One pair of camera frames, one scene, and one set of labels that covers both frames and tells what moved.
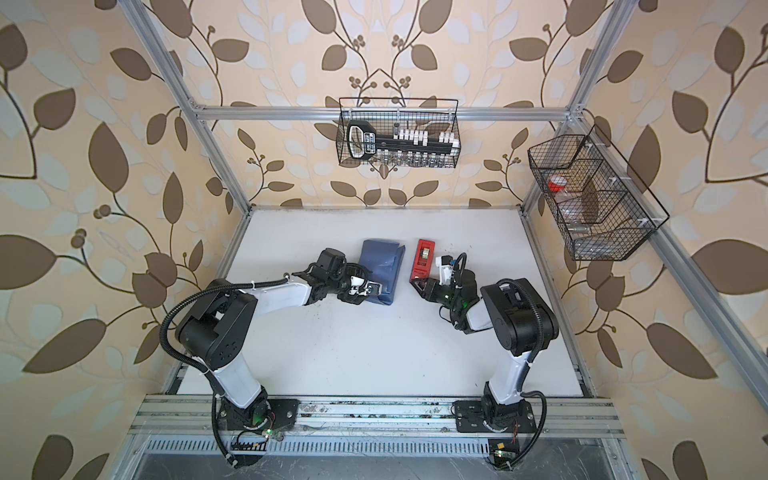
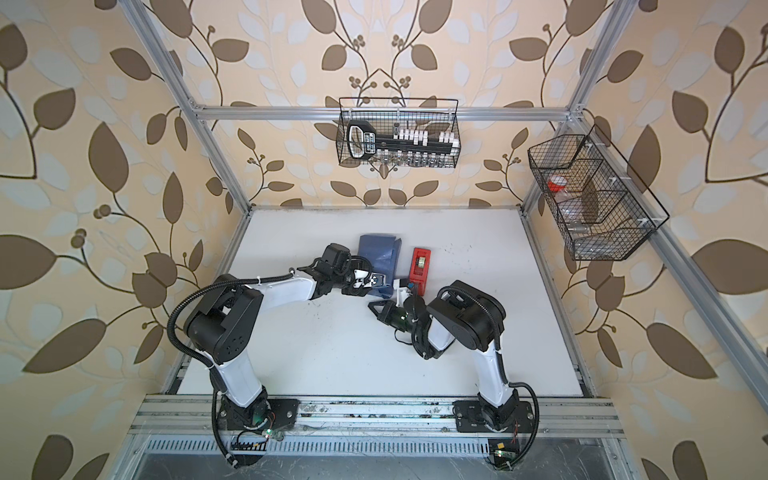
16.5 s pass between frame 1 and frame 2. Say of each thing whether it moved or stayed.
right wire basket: stayed
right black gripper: moved
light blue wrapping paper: stayed
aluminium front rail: stayed
